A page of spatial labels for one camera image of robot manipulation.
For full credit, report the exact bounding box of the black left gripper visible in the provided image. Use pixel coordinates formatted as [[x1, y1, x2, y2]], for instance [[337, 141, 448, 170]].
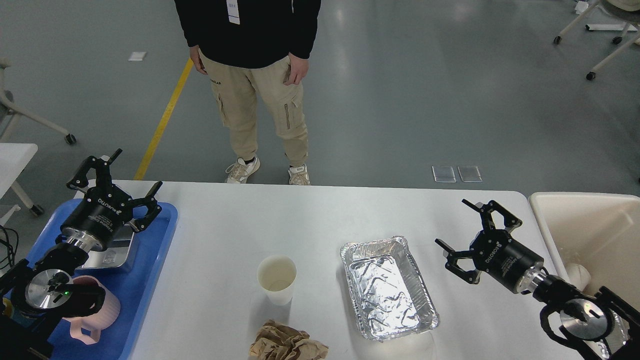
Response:
[[61, 148, 163, 252]]

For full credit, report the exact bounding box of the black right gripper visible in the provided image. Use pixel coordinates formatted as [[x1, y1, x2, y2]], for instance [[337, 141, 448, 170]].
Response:
[[434, 198, 545, 295]]

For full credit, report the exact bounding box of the square stainless steel tray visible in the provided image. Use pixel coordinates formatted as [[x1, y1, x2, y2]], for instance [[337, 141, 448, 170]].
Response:
[[76, 224, 140, 274]]

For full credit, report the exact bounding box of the aluminium foil tray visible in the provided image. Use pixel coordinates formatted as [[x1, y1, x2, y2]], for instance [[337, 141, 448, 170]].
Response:
[[340, 235, 441, 342]]

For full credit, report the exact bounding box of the pink ribbed mug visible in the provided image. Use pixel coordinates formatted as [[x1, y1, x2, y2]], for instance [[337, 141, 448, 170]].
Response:
[[64, 275, 121, 346]]

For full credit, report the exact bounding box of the white paper cup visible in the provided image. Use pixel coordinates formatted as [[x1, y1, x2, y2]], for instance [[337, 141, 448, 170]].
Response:
[[256, 255, 297, 306]]

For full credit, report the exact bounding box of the brown paper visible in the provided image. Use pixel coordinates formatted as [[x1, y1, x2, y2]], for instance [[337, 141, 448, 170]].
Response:
[[249, 319, 329, 360]]

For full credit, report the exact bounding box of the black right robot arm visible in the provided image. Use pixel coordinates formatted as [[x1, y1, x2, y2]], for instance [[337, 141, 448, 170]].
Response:
[[435, 199, 640, 360]]

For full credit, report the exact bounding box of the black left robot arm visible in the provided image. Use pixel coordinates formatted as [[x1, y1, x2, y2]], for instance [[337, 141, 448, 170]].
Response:
[[1, 148, 163, 360]]

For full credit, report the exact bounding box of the floor socket plate right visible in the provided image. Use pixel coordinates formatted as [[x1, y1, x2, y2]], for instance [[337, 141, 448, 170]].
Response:
[[457, 165, 483, 183]]

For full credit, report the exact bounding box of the floor socket plate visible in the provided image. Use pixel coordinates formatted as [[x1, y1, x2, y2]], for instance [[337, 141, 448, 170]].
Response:
[[431, 165, 457, 183], [457, 165, 483, 183]]

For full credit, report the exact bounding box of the white cup in bin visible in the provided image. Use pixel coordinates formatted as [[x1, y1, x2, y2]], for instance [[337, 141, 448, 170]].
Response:
[[565, 263, 592, 291]]

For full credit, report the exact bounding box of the floor socket plate left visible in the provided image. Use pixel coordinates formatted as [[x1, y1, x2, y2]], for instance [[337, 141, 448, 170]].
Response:
[[431, 165, 457, 183]]

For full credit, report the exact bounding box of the blue plastic tray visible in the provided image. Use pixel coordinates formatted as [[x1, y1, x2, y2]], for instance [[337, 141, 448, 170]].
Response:
[[48, 202, 178, 360]]

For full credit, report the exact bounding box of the beige plastic bin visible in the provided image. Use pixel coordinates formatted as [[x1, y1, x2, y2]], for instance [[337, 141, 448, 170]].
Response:
[[528, 191, 640, 346]]

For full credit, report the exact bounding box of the white side table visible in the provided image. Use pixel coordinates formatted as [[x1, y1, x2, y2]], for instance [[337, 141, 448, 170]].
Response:
[[0, 142, 44, 217]]

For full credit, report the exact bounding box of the white floor label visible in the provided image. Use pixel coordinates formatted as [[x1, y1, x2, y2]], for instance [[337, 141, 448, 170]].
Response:
[[127, 51, 147, 62]]

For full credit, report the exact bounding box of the white chair left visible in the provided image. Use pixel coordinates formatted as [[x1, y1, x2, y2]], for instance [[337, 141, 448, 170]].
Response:
[[0, 57, 77, 146]]

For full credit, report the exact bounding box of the person in black sweater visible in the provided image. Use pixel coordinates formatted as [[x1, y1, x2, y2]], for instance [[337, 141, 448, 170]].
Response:
[[174, 0, 322, 186]]

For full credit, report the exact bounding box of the white chair base right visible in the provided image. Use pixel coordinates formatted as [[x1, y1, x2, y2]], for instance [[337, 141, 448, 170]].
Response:
[[552, 0, 639, 82]]

